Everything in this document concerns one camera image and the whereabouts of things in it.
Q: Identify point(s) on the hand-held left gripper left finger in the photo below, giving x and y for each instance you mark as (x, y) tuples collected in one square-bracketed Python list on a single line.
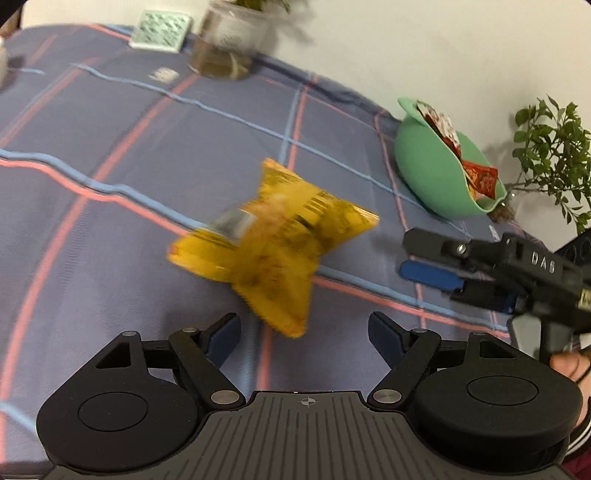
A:
[(224, 337)]

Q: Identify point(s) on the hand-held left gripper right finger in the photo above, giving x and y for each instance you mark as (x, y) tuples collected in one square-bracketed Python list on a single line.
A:
[(385, 339)]

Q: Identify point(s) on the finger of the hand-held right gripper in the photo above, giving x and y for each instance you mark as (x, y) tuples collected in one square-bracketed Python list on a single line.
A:
[(429, 274), (434, 244)]

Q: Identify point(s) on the green plastic bowl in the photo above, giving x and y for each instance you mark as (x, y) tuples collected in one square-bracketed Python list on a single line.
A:
[(425, 170)]

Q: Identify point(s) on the long red flower-print packet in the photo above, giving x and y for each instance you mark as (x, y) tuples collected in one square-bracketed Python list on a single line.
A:
[(480, 180)]

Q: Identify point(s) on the yellow snack packet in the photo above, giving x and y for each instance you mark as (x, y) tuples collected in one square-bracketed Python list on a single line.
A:
[(277, 249)]

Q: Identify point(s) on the red white snack packet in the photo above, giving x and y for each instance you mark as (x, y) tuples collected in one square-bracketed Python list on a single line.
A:
[(443, 127)]

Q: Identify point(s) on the person's right hand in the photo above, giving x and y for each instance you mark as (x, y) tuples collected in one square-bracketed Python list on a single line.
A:
[(572, 364)]

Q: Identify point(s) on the plant in round glass vase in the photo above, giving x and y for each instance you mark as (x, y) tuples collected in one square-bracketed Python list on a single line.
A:
[(554, 152)]

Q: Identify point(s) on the blue plaid tablecloth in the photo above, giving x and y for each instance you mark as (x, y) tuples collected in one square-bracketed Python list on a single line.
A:
[(115, 207)]

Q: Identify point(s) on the plant in clear square container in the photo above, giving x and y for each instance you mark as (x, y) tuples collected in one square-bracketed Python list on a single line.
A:
[(221, 50)]

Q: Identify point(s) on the small digital clock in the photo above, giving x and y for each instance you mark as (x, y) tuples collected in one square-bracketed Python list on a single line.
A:
[(159, 30)]

